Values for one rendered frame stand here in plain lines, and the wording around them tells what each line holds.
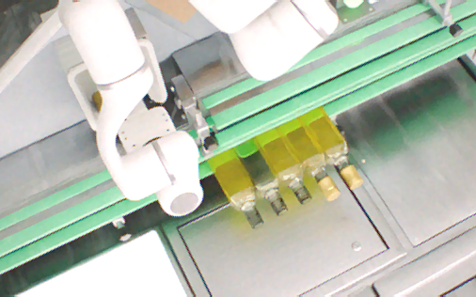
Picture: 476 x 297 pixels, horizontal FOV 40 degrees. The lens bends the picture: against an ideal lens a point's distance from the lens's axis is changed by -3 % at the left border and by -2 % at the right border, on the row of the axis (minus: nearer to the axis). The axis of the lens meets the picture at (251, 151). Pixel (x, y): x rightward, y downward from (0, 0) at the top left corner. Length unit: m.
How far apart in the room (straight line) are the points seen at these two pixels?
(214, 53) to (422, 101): 0.60
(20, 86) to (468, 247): 1.04
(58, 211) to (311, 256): 0.57
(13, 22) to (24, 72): 0.72
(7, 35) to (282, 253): 1.05
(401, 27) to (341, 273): 0.57
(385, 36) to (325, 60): 0.15
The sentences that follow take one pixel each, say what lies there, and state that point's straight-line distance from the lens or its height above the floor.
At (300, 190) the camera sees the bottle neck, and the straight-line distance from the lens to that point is 1.42.
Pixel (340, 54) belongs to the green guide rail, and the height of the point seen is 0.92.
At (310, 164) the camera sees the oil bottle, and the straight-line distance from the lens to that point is 1.44.
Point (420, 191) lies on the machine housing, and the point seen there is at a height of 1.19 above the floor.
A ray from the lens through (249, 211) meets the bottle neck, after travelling 1.41.
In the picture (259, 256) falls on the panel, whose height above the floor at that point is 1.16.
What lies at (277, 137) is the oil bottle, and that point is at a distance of 1.46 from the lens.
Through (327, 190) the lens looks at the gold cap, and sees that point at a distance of 1.42.
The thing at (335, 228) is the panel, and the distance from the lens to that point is 1.54.
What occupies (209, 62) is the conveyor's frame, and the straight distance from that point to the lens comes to 1.43.
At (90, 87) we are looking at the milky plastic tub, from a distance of 1.42.
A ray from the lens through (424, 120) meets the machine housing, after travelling 1.74.
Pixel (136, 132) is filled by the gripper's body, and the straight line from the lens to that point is 1.22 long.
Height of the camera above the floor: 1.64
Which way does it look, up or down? 27 degrees down
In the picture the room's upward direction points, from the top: 149 degrees clockwise
